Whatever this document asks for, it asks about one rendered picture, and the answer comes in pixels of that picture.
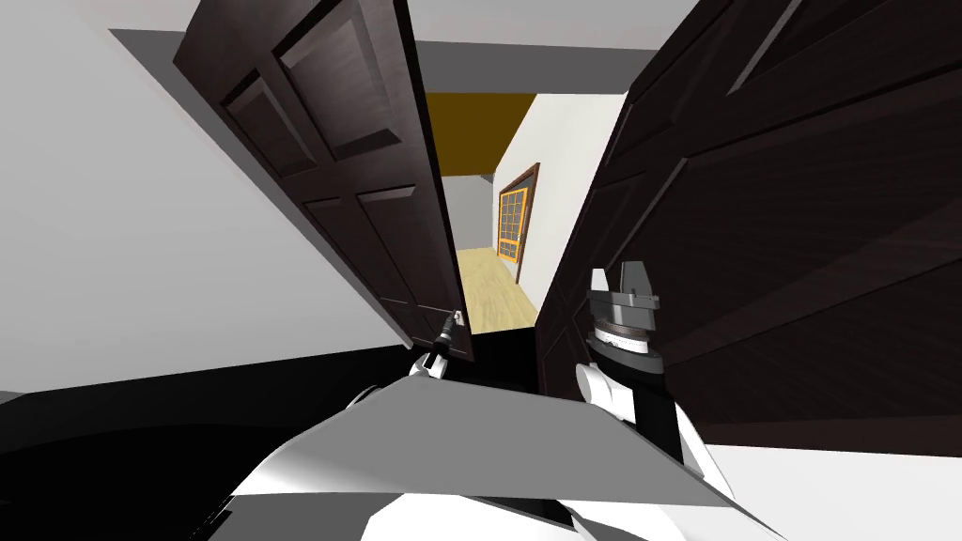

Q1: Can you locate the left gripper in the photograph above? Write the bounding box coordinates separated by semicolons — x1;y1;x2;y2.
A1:
438;309;466;347

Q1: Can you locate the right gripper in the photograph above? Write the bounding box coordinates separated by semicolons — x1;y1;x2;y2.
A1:
585;259;662;332

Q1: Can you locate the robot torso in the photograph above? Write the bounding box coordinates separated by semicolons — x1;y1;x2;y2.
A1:
191;373;790;541

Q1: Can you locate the orange framed window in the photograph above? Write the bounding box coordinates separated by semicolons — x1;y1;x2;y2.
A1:
495;161;542;286

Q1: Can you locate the dark brown panelled door leaf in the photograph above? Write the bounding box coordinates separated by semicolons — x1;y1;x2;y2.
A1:
172;0;475;363
534;0;962;459

